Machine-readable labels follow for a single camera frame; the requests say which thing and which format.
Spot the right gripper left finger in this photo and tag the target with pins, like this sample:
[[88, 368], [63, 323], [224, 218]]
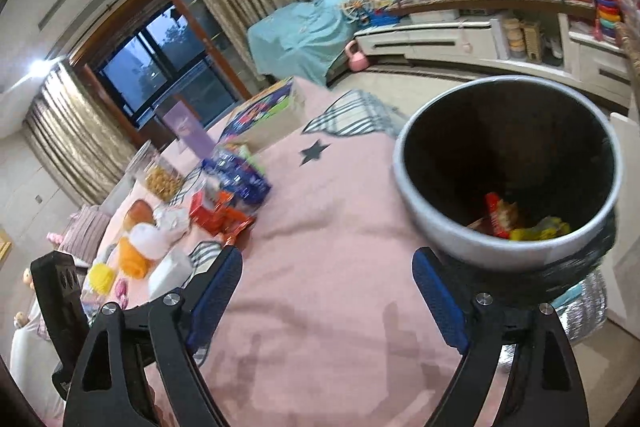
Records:
[[109, 386]]

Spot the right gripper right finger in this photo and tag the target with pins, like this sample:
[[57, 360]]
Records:
[[482, 313]]

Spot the yellow snack bag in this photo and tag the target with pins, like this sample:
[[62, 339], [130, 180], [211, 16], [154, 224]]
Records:
[[547, 228]]

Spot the orange red snack wrapper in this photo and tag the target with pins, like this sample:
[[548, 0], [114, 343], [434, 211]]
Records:
[[217, 216]]

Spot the blue snack bag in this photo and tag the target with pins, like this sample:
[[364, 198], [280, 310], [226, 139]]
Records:
[[238, 176]]

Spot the red snack bag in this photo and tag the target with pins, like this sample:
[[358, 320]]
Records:
[[500, 218]]

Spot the white round trash bin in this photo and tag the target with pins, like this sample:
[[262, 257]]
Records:
[[534, 142]]

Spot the yellow round toy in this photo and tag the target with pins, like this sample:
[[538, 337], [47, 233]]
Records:
[[101, 278]]

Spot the striped pillow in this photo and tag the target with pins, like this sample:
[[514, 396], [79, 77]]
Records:
[[84, 233]]

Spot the orange rolled towel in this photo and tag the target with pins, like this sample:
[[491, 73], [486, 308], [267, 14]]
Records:
[[130, 260]]

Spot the apple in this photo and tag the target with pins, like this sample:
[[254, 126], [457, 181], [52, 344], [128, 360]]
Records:
[[139, 212]]

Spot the clear jar of snacks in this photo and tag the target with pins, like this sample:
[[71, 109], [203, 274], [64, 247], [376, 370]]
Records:
[[155, 173]]

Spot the pink bed blanket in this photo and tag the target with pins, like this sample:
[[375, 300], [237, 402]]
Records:
[[327, 327]]

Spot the purple tumbler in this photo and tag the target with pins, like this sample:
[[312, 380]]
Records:
[[180, 119]]

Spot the colourful puzzle box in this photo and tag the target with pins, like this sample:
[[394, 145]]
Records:
[[267, 118]]

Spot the teal cloth cover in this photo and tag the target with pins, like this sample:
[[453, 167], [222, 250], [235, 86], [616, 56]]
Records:
[[302, 39]]

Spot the white tv cabinet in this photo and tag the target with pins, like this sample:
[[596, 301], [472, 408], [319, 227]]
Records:
[[542, 46]]

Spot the pink kettlebell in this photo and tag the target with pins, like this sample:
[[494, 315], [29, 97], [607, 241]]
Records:
[[356, 59]]

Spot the toy ferris wheel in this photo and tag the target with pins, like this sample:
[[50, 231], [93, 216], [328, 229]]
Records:
[[356, 10]]

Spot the rainbow stacking ring toy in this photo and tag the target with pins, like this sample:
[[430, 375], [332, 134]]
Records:
[[608, 15]]

